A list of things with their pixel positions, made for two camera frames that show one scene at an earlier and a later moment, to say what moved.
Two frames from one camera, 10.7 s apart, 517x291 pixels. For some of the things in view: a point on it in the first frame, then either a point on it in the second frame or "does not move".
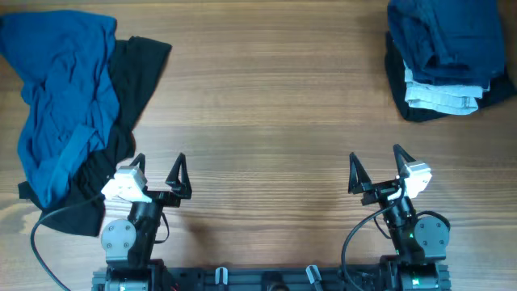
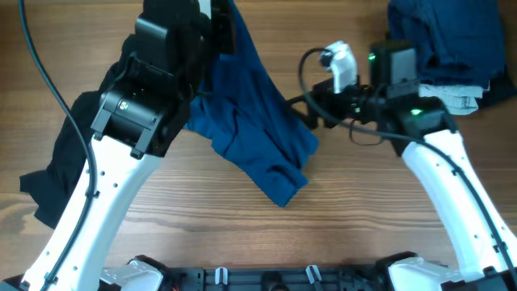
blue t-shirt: (70, 88) -> (242, 105)
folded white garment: (446, 99) does not move
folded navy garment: (451, 42) does not move
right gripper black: (382, 190) -> (320, 102)
